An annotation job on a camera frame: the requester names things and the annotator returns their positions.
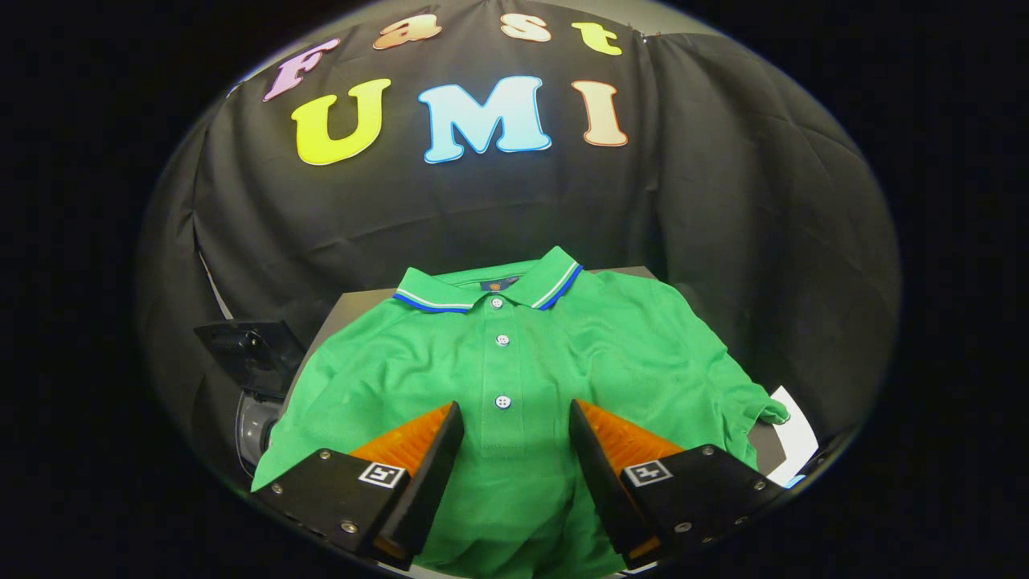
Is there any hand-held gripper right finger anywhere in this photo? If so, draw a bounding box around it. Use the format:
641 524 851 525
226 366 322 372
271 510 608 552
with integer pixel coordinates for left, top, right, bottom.
568 398 785 570

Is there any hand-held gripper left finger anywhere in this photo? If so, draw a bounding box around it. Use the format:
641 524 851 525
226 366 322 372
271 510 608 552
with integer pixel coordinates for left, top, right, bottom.
249 400 465 572

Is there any green polo shirt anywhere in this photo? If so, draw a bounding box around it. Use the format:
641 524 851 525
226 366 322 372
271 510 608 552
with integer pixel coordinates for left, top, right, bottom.
251 245 790 579

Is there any dark glass washing machine lid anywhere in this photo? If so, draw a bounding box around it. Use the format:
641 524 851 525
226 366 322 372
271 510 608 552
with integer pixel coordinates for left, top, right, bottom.
195 320 306 399

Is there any beige cabinet with black top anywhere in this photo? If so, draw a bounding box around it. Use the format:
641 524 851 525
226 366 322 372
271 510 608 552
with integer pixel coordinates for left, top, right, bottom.
277 265 789 477

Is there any white table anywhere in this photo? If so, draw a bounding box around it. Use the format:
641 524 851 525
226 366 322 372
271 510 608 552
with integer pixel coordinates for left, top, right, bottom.
768 386 819 487

